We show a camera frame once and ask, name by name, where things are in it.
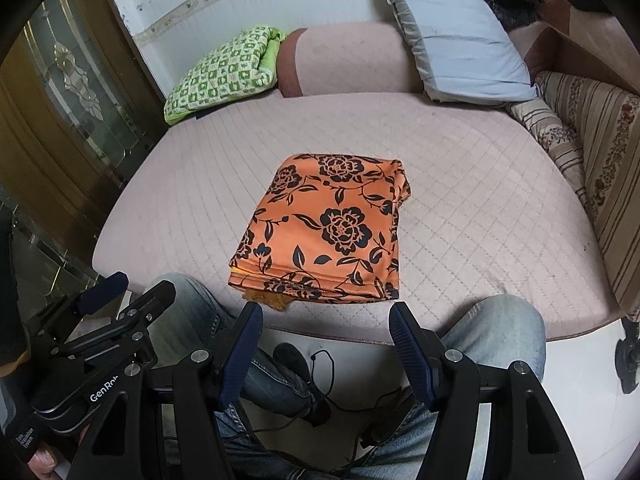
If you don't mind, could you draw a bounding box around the orange black floral blouse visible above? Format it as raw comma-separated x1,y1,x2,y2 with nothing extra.
228,152,412,314

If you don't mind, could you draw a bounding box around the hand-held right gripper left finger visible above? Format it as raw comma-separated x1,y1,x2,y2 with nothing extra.
75,302,264,480

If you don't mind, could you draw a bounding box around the wooden cabinet glass door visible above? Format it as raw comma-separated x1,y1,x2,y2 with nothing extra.
0,0,169,288

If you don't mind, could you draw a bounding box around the person's left hand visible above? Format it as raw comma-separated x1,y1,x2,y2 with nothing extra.
25,425,92,479

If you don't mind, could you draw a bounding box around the person's right leg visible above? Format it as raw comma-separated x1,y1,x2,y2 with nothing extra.
350,294,547,480

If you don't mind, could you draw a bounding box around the person's leg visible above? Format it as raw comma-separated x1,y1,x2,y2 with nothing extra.
145,272,323,480
350,294,547,480

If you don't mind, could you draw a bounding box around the black chair caster base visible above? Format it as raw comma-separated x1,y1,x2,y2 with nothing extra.
616,319,640,397

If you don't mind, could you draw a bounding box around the grey blue pillow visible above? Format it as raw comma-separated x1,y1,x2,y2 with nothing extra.
375,0,544,107

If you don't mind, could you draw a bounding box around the person's left leg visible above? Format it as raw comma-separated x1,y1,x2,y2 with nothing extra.
145,272,323,480

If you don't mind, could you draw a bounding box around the small striped floral cushion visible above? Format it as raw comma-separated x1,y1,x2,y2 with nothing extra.
504,99,587,202

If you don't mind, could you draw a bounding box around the pink quilted bed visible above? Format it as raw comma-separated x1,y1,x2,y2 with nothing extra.
91,91,627,347

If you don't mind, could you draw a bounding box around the pink brown bolster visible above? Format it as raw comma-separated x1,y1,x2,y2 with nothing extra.
276,22,427,99
507,0,640,92

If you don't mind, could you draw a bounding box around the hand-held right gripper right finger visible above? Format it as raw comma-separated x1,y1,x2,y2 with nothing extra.
389,301,586,480

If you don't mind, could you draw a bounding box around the black shoe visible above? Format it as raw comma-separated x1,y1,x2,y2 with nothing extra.
272,342,334,427
359,426,397,455

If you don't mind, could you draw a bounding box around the green checkered folded blanket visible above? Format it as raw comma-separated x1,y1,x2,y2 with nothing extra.
164,26,289,127

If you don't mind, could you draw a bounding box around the black cable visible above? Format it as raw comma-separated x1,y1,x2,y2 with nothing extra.
220,350,417,480

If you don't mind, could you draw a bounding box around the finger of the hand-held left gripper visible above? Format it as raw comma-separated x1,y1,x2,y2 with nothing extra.
116,280,177,333
74,271,130,315

